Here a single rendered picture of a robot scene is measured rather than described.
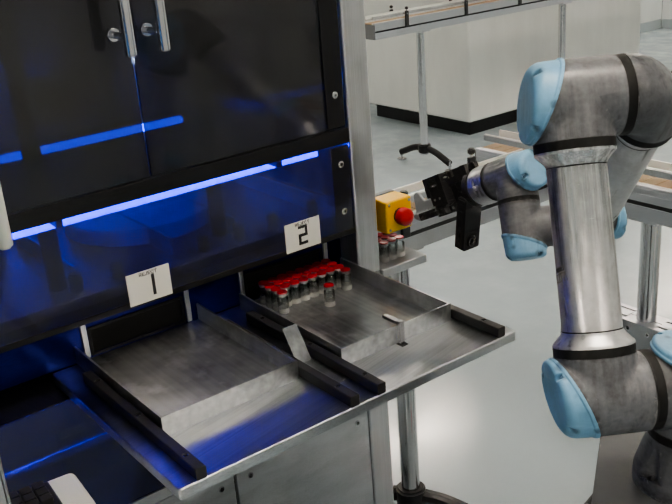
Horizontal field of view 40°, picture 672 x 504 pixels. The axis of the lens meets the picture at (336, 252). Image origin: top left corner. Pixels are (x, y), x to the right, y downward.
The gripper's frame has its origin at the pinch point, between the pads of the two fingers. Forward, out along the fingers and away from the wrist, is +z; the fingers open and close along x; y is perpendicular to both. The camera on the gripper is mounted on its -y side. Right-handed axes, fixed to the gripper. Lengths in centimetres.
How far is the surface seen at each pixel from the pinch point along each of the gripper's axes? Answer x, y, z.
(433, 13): -264, 111, 252
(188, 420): 67, -18, -12
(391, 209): 2.1, 3.8, 5.6
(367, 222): 8.3, 2.9, 6.8
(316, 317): 29.5, -11.6, 3.8
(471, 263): -162, -28, 175
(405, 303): 13.3, -14.9, -3.3
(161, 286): 57, 4, 6
